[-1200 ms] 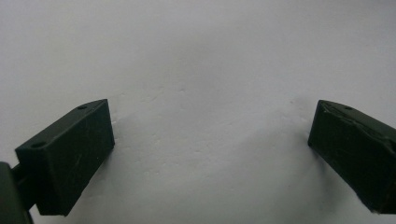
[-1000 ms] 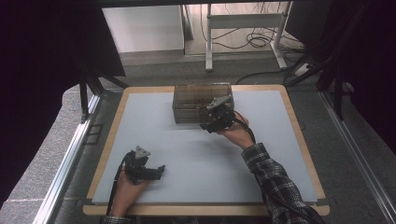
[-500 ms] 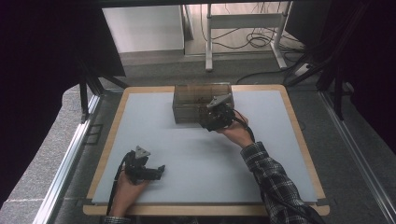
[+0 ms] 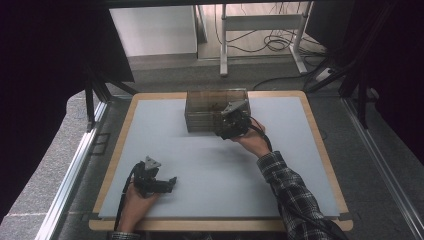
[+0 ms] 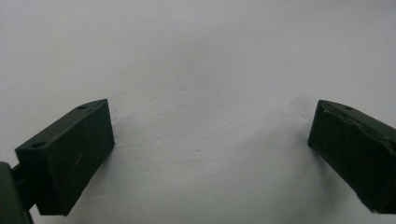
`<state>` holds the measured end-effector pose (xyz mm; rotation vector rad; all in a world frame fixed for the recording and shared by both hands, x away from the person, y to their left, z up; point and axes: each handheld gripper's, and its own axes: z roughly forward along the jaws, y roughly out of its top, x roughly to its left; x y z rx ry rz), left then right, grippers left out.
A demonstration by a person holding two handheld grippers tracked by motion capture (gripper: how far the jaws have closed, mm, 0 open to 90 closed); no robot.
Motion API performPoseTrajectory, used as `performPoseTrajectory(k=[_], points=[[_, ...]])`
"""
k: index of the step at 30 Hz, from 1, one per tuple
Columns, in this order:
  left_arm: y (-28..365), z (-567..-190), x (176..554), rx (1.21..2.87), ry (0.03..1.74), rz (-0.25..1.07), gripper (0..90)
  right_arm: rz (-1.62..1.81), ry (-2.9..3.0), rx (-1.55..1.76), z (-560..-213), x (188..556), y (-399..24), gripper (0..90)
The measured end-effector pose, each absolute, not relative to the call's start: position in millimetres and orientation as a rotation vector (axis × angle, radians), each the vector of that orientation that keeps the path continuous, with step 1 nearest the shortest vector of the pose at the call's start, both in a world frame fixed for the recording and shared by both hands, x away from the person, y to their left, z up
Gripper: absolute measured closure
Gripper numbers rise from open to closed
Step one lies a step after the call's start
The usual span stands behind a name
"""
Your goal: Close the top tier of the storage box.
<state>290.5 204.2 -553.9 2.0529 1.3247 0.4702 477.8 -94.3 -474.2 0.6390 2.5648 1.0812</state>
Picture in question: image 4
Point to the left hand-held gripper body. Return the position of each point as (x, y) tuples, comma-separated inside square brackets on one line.
[(146, 181)]

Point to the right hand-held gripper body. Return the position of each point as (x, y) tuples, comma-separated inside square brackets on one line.
[(233, 125)]

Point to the clear brown drawer box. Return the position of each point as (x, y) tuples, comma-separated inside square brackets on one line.
[(200, 113)]

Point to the person's right hand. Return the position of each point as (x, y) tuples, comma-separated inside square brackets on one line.
[(255, 140)]

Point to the person's left hand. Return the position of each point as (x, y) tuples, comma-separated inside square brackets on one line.
[(133, 210)]

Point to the pale grey table mat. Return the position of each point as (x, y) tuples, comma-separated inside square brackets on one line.
[(200, 166)]

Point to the dark floor plate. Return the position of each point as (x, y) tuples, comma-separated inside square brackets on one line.
[(100, 144)]

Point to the black metal stand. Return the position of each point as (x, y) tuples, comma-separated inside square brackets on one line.
[(90, 100), (361, 100)]

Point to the white power strip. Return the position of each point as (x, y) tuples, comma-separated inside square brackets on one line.
[(324, 74)]

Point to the white cabinet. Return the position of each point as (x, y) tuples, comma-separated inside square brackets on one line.
[(153, 30)]

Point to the dark curtain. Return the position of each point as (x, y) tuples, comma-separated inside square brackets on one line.
[(400, 66), (40, 83)]

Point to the aluminium rail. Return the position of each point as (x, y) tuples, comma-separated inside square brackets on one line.
[(383, 166), (73, 166)]

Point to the white desk frame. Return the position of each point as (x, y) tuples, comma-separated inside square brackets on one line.
[(260, 22)]

